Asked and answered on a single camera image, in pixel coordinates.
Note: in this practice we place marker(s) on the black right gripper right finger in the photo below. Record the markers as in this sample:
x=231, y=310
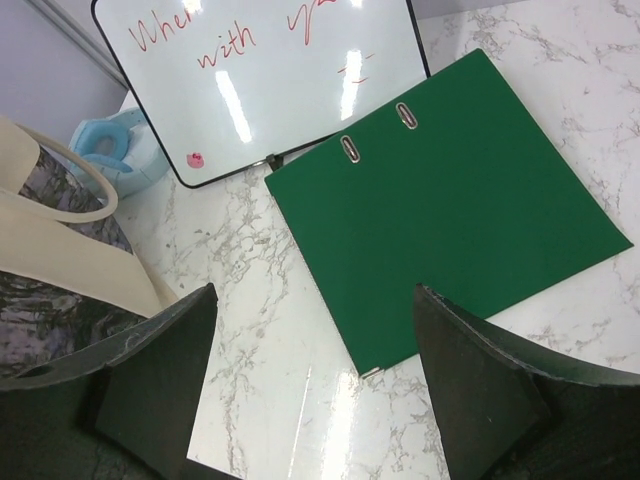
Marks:
x=508, y=408

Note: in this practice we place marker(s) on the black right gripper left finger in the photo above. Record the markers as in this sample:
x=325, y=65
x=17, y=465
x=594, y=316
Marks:
x=123, y=406

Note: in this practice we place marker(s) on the beige canvas tote bag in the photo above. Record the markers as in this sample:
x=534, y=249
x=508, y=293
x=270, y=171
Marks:
x=69, y=276

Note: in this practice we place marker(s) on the small white whiteboard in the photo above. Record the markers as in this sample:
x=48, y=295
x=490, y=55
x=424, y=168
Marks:
x=225, y=85

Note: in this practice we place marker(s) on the green ring binder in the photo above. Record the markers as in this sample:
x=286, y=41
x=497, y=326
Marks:
x=452, y=185

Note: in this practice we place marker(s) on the left aluminium frame post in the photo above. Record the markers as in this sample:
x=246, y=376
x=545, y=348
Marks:
x=77, y=21

